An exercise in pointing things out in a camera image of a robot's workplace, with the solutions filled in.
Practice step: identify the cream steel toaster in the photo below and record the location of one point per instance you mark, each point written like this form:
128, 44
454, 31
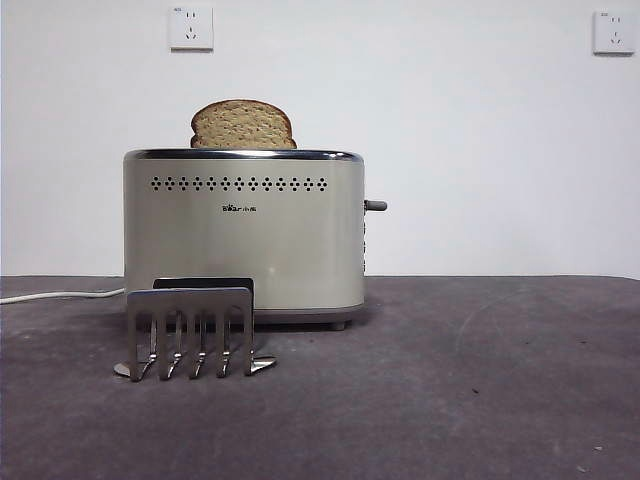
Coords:
300, 240

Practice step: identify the brown wholegrain bread slice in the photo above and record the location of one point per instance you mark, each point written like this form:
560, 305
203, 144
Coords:
242, 125

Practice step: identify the steel toast rack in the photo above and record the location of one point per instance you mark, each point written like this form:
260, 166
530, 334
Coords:
190, 299

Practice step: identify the grey toaster lever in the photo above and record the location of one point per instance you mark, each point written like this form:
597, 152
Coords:
376, 205

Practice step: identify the white wall socket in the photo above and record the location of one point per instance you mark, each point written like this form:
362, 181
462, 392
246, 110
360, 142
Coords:
616, 33
191, 29

